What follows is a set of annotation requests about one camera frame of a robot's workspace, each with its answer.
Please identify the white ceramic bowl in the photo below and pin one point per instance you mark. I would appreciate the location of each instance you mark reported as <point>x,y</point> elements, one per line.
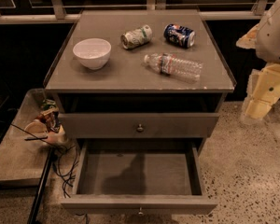
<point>92,53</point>

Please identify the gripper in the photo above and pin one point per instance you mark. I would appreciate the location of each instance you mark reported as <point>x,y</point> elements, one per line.
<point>272,36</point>

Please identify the blue soda can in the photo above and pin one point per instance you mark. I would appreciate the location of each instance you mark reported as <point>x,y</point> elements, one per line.
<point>179,35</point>

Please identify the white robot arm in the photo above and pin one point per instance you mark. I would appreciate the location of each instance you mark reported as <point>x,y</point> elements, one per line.
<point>264,38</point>

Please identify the grey top drawer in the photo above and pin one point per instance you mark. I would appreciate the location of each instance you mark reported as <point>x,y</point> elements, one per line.
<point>123,125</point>

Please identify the brass top drawer knob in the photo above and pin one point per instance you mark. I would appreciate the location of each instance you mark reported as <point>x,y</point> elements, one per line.
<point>140,128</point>

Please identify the grey wooden drawer cabinet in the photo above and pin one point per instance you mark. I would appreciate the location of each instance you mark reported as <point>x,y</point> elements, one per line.
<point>124,85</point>

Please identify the clear plastic water bottle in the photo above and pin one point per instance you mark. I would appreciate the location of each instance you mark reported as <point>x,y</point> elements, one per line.
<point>170,66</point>

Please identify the pile of small objects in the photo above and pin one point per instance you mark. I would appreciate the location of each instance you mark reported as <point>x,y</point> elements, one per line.
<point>46,125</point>

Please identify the metal window railing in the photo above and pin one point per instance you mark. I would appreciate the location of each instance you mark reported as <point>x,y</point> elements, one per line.
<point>130,6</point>

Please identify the green white soda can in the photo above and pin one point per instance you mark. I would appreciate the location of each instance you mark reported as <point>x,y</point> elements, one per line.
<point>136,37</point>

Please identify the grey side tray table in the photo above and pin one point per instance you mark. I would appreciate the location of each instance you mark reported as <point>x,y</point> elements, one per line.
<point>22,162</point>

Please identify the grey drawer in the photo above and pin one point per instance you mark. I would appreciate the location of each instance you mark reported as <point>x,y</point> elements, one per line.
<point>121,175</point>
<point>123,125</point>

